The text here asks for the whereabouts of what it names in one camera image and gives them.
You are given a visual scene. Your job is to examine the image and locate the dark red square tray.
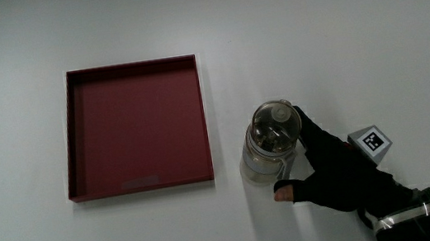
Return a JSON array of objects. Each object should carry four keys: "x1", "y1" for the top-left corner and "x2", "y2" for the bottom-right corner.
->
[{"x1": 51, "y1": 53, "x2": 217, "y2": 205}]

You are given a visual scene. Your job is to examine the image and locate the clear plastic bottle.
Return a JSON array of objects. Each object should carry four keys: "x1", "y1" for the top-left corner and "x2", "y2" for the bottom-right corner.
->
[{"x1": 231, "y1": 97, "x2": 310, "y2": 188}]

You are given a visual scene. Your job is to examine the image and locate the person's right hand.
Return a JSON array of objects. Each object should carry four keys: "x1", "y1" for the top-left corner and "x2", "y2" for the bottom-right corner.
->
[{"x1": 262, "y1": 87, "x2": 430, "y2": 241}]

